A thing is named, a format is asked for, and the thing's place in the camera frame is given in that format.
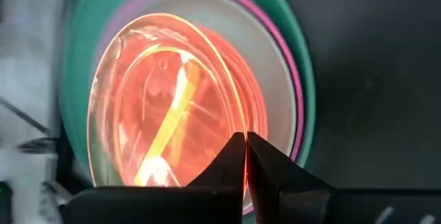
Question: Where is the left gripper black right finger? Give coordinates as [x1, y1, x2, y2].
[245, 131, 332, 224]

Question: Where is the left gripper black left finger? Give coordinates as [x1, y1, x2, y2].
[185, 131, 247, 189]

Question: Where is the teal plastic plate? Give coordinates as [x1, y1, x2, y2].
[57, 0, 317, 224]

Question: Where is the magenta plastic plate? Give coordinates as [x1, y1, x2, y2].
[92, 0, 306, 216]

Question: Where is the red transparent plastic plate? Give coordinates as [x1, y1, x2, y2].
[196, 23, 269, 142]

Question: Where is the orange transparent plastic plate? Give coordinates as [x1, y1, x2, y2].
[85, 12, 249, 203]

